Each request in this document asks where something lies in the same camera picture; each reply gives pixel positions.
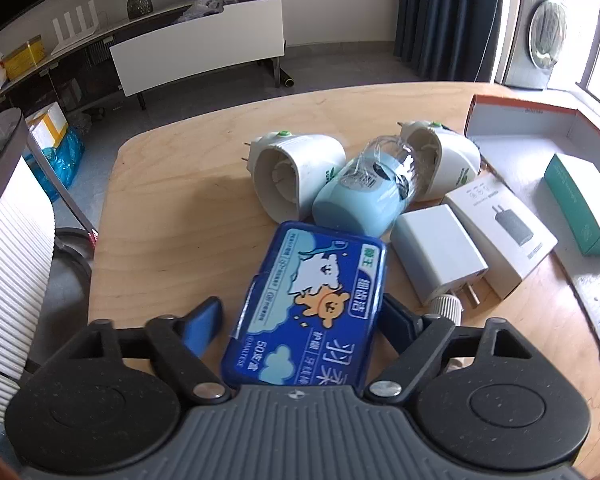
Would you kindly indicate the white ribbed cap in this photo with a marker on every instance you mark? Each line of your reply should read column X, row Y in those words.
column 445, row 306

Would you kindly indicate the white plug-in mosquito repeller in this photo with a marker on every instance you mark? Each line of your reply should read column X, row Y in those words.
column 455, row 160
column 305, row 160

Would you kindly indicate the light blue plastic-wrapped repeller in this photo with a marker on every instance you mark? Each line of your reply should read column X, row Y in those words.
column 355, row 200

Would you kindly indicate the yellow tin box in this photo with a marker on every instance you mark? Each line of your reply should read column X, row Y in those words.
column 25, row 57

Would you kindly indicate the teal cardboard box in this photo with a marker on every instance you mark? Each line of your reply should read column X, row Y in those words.
column 575, row 195

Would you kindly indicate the white charger packaging box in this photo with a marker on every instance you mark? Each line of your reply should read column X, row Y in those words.
column 510, row 240

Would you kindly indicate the ribbed white glass-top side table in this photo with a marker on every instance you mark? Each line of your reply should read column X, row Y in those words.
column 15, row 240

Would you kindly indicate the dark blue curtain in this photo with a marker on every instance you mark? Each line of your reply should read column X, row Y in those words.
column 445, row 15

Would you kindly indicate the white router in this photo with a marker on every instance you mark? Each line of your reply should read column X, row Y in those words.
column 80, row 41

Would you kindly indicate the white tray box orange rim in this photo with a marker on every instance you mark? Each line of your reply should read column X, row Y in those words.
column 525, row 130

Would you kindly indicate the blue cartoon-print tin box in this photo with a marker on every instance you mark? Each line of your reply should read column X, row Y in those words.
column 305, row 300

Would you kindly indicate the blue plastic bag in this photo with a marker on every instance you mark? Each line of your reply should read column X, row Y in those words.
column 62, row 160

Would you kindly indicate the yellow and white cardboard box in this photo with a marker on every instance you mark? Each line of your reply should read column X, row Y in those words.
column 47, row 122

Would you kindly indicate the white and dark TV cabinet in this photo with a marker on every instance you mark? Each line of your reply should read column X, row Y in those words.
column 205, row 45

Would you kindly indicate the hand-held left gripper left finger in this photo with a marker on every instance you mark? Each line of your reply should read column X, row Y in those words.
column 202, row 325

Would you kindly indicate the silver washing machine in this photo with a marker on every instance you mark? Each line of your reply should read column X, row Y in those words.
column 535, row 30

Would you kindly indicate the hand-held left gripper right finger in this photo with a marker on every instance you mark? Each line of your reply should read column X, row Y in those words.
column 397, row 317

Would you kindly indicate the white charger adapter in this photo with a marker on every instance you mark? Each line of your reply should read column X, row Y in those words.
column 435, row 245

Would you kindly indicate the black rolled mat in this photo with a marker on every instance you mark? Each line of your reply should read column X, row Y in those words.
column 286, row 78

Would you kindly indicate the grey plastic bag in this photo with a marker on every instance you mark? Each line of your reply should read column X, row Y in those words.
column 202, row 9

